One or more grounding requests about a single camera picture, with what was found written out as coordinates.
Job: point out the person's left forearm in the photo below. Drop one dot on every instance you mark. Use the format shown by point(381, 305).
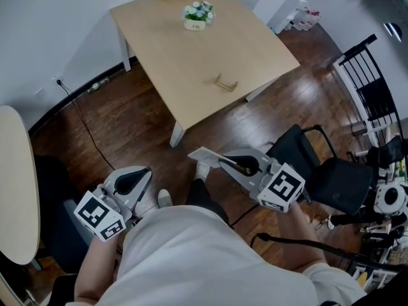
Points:
point(92, 266)

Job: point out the metal cup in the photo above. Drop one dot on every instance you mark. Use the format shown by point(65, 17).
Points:
point(358, 128)

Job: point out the person's right white shoe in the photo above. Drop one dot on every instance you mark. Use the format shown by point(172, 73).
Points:
point(202, 171)

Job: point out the white pot with flowers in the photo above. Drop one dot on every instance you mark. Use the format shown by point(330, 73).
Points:
point(197, 18)

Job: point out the person's right forearm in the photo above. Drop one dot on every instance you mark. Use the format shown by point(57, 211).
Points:
point(303, 234)

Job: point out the light wooden table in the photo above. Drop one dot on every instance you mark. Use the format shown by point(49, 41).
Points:
point(191, 53)

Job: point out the black office chair with armrests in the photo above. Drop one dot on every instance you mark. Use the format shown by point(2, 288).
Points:
point(331, 177)

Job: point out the clear plastic bottle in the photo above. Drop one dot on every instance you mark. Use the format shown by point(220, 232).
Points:
point(99, 84)

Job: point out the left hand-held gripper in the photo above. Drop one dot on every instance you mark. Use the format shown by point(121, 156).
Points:
point(95, 215)

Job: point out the white round device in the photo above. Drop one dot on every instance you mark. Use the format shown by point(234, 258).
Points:
point(392, 199)

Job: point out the white paper sheet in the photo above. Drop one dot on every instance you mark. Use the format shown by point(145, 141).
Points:
point(204, 156)

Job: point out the person's white shoe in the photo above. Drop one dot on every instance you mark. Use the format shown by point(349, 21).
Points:
point(202, 171)
point(164, 199)

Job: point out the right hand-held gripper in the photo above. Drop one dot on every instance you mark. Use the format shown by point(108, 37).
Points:
point(280, 186)

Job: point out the white wall plate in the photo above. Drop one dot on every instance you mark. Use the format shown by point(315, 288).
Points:
point(40, 92)

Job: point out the round table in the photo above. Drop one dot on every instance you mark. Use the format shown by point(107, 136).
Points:
point(16, 186)

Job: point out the small wooden stand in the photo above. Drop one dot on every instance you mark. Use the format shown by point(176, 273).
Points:
point(227, 84)

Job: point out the black metal railing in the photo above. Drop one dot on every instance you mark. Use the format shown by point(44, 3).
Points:
point(369, 84)

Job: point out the white wall socket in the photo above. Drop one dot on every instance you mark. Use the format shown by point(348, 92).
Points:
point(59, 80)

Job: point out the person's black trousers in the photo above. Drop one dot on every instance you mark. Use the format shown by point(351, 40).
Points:
point(204, 199)

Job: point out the white shelf unit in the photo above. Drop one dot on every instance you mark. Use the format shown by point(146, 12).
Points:
point(294, 5)

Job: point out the person's left white shoe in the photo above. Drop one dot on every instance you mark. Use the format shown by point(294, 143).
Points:
point(164, 199)

